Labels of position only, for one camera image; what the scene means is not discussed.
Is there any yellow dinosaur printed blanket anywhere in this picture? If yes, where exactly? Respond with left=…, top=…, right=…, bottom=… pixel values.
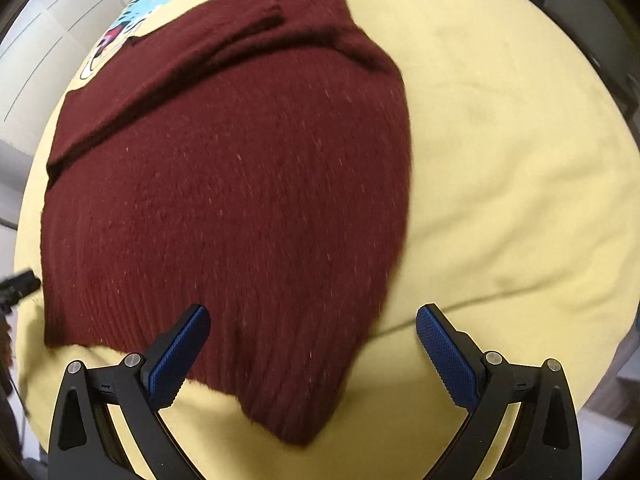
left=10, top=0, right=640, bottom=480

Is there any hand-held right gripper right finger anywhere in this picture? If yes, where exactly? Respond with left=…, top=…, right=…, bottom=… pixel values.
left=415, top=303, right=583, bottom=480

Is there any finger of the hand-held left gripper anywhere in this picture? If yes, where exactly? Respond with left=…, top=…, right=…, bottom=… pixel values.
left=0, top=270, right=42, bottom=307

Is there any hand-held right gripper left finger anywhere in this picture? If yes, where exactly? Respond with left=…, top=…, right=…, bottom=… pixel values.
left=47, top=304, right=212, bottom=480

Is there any white wardrobe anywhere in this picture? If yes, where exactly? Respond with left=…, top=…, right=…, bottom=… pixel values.
left=0, top=0, right=146, bottom=136

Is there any dark red knit sweater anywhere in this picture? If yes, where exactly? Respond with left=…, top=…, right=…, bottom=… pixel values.
left=42, top=0, right=414, bottom=448

